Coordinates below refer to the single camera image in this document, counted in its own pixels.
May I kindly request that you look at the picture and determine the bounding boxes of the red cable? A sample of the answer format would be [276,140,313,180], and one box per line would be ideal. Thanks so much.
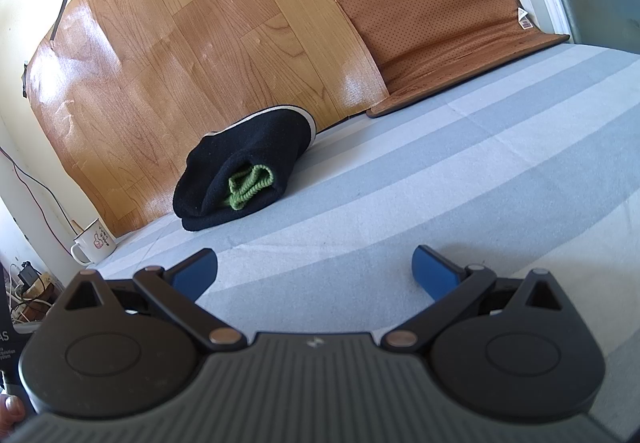
[0,146,76,254]

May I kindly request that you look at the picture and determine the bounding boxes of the blue striped bed sheet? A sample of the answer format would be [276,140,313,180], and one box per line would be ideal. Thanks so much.
[92,40,640,443]

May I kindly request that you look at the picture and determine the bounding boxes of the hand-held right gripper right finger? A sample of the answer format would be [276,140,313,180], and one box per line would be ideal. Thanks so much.
[382,245,572,353]

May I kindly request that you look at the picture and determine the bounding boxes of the black tape strip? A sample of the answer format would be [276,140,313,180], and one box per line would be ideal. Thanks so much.
[50,0,69,42]

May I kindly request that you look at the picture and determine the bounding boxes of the wood-pattern wall sheet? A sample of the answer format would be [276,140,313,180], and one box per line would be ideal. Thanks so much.
[24,0,390,236]

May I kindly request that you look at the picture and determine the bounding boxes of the yellowed power strip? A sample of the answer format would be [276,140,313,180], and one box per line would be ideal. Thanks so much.
[15,273,57,310]

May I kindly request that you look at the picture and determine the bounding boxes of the person's left hand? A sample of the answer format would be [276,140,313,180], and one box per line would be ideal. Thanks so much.
[0,395,26,431]

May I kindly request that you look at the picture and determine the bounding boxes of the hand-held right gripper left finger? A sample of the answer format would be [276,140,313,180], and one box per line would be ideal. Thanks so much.
[62,248,247,353]

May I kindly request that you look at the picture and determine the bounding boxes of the brown perforated cushion mat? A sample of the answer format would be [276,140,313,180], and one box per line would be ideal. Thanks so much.
[325,0,571,118]

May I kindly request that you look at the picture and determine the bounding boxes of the white enamel mug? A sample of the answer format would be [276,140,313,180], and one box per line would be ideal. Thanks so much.
[70,218,117,265]

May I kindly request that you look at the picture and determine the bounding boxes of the navy green striped small garment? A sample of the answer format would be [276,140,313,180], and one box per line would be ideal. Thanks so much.
[172,105,317,233]

